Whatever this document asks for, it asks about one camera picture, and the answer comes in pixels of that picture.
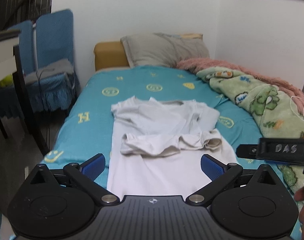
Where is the white t-shirt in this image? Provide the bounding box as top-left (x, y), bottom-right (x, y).
top-left (107, 97), bottom-right (236, 198)

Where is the green cartoon fleece blanket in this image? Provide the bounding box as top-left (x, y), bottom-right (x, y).
top-left (196, 65), bottom-right (304, 202)

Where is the turquoise patterned bed sheet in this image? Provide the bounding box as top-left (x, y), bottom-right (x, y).
top-left (39, 65), bottom-right (303, 240)

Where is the black table leg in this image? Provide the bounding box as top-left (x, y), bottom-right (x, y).
top-left (13, 45), bottom-right (49, 156)

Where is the grey cloth on chair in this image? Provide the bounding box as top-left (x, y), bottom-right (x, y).
top-left (25, 59), bottom-right (74, 85)

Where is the pink fluffy blanket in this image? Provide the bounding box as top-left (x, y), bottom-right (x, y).
top-left (175, 57), bottom-right (304, 116)

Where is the green plush toy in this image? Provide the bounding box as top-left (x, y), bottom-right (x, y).
top-left (0, 74), bottom-right (13, 89)

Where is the mustard yellow headboard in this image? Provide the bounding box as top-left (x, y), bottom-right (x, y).
top-left (93, 41), bottom-right (129, 71)

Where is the white table top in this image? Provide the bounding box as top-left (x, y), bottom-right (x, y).
top-left (0, 29), bottom-right (20, 81)

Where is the blue covered chair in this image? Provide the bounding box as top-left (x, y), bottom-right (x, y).
top-left (8, 20), bottom-right (36, 75)
top-left (25, 9), bottom-right (79, 112)

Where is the grey pillow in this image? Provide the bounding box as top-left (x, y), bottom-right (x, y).
top-left (121, 33), bottom-right (209, 68)

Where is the white charging cable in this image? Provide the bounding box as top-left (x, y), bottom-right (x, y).
top-left (290, 94), bottom-right (304, 124)

